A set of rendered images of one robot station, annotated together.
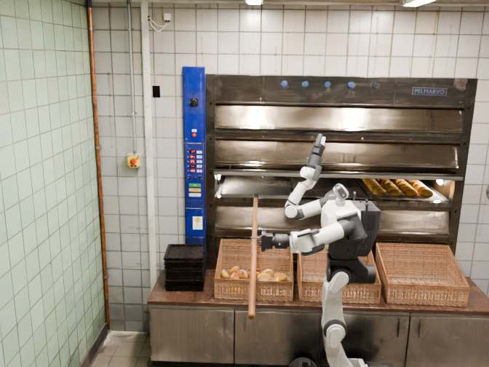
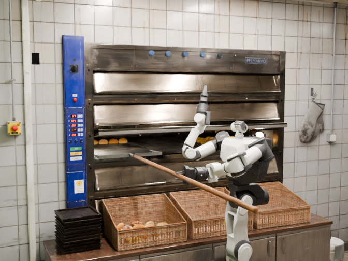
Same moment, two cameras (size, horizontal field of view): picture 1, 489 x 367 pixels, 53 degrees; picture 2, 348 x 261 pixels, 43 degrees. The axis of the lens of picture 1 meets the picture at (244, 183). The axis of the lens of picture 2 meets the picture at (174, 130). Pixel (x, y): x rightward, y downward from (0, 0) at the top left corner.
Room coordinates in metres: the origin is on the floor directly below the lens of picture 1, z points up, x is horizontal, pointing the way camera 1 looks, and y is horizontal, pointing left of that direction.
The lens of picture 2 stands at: (0.21, 1.16, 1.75)
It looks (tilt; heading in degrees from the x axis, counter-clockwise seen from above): 5 degrees down; 334
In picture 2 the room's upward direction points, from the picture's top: straight up
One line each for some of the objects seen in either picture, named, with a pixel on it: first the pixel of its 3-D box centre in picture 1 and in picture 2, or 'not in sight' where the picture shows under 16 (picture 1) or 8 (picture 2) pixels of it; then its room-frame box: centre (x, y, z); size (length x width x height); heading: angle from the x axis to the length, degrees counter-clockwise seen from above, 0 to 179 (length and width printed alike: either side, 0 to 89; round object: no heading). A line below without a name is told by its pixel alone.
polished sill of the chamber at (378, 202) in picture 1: (332, 201); (192, 154); (3.64, -0.68, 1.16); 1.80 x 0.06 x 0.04; 88
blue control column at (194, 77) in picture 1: (208, 180); (56, 157); (4.57, 0.35, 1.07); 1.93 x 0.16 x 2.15; 178
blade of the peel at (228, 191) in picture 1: (256, 189); (125, 152); (3.81, -0.09, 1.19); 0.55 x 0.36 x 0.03; 88
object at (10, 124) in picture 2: (134, 160); (14, 127); (3.62, 0.83, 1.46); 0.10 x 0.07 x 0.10; 88
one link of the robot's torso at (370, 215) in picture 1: (348, 226); (245, 157); (2.74, -0.62, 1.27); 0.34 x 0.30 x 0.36; 3
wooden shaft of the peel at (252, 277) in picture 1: (254, 241); (178, 175); (2.68, -0.06, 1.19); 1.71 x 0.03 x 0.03; 178
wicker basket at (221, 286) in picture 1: (255, 268); (143, 219); (3.36, -0.09, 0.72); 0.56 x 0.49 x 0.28; 87
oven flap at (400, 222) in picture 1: (331, 219); (193, 170); (3.61, -0.68, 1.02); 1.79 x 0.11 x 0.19; 88
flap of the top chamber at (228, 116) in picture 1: (338, 118); (194, 82); (3.61, -0.68, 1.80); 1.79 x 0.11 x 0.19; 88
